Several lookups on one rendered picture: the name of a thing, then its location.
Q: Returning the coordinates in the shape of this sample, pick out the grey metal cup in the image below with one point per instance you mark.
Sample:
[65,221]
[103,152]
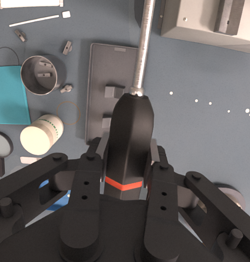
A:
[60,71]

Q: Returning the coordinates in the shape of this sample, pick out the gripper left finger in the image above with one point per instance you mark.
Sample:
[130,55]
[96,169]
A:
[81,184]

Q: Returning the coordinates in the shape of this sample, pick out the white label strip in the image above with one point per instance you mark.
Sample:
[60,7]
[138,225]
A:
[28,160]

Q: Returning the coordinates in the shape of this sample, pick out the dark grey block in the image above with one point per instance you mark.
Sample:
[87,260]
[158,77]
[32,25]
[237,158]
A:
[229,16]

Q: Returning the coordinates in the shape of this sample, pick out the beige module body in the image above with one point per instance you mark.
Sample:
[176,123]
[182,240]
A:
[194,30]

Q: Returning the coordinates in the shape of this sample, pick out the grey tape roll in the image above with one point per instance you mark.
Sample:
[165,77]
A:
[231,194]

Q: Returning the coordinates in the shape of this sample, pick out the black magnifying glass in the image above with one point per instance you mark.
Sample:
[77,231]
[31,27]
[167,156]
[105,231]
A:
[1,145]

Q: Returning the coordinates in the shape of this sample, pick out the white stick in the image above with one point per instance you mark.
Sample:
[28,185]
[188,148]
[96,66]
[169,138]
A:
[34,20]

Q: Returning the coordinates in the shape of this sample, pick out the white canister with green marks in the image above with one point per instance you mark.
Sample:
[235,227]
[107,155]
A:
[38,137]

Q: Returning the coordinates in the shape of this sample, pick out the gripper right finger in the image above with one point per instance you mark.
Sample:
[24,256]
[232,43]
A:
[163,184]

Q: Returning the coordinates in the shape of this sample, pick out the blue flat pad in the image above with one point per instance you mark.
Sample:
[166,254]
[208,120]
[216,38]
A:
[55,205]

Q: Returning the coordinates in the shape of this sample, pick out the grey t-nut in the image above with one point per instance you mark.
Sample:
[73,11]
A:
[19,34]
[44,75]
[45,64]
[66,88]
[66,48]

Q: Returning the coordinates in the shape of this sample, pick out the white box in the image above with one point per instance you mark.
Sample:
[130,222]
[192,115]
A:
[30,3]

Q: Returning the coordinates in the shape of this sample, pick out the black screwdriver with red band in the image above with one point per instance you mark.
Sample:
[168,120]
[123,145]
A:
[130,133]

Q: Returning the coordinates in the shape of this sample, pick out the small white square block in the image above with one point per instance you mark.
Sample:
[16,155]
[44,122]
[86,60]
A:
[66,14]

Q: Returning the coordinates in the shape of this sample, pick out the grey tool tray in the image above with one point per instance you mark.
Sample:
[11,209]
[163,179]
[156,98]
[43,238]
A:
[100,67]

